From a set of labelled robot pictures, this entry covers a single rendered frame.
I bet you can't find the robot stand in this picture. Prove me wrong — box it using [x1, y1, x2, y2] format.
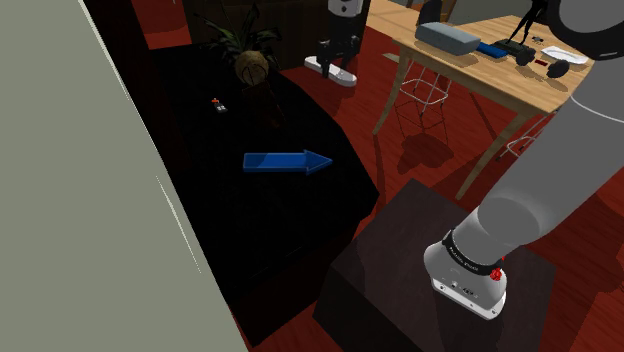
[311, 177, 557, 352]

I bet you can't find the blue flat object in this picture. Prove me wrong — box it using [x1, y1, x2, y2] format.
[475, 41, 509, 60]

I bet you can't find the grey box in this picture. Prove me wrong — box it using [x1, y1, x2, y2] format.
[414, 21, 482, 56]

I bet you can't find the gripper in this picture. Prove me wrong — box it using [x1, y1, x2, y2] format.
[316, 15, 363, 75]

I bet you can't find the blue arrow-shaped tray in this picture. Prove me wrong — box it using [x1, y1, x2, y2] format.
[242, 148, 335, 176]

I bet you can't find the dark wooden cabinet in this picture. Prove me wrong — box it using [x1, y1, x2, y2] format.
[184, 0, 373, 70]

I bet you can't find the black figure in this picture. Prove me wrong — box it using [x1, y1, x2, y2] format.
[492, 0, 548, 59]

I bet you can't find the black low cabinet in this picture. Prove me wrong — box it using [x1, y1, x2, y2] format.
[148, 42, 381, 348]

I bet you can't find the white wire stool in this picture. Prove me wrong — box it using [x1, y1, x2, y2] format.
[393, 59, 453, 132]
[496, 110, 558, 163]

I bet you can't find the potted plant in brown pot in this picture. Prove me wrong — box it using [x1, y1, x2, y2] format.
[194, 2, 287, 130]

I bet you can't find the white plate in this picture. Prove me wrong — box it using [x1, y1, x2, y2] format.
[540, 45, 590, 66]

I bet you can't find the wooden table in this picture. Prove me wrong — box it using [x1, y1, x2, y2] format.
[365, 0, 599, 202]

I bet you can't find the white oblong object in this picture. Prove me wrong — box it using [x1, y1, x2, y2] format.
[303, 54, 359, 88]

